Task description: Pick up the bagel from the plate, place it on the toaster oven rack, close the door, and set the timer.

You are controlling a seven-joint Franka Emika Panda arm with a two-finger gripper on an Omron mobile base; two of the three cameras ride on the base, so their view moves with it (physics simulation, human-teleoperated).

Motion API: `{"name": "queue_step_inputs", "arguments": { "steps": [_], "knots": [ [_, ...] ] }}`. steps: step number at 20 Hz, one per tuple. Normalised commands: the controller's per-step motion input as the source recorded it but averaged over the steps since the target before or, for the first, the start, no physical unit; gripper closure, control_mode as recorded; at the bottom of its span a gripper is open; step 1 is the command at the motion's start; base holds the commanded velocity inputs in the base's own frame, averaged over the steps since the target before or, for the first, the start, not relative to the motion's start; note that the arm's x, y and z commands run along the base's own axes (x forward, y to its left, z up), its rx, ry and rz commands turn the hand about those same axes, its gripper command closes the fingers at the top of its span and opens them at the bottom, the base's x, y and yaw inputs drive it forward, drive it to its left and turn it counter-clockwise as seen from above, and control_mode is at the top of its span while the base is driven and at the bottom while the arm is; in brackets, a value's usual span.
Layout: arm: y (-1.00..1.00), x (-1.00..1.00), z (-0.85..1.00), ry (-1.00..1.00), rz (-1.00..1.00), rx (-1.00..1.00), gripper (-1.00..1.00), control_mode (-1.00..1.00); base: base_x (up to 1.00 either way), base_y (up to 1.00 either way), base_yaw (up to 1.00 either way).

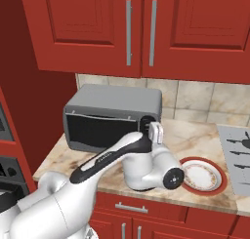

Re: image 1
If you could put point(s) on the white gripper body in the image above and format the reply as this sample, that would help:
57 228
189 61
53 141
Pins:
157 132

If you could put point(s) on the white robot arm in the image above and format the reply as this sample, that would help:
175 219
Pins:
65 204

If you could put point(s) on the black toaster oven knob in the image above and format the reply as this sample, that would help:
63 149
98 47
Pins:
146 121

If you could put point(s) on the grey toaster oven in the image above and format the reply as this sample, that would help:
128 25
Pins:
114 101

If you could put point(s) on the red rimmed white plate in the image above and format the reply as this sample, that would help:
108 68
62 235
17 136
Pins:
203 177

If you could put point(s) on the red base cupboard door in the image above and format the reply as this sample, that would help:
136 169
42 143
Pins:
109 228
175 231

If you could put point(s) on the red drawer front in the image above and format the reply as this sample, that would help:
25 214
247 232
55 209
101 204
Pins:
162 210
211 220
242 228

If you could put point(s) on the grey hob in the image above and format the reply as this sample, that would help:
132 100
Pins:
236 158

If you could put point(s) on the black wall oven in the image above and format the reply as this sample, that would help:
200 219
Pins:
9 171

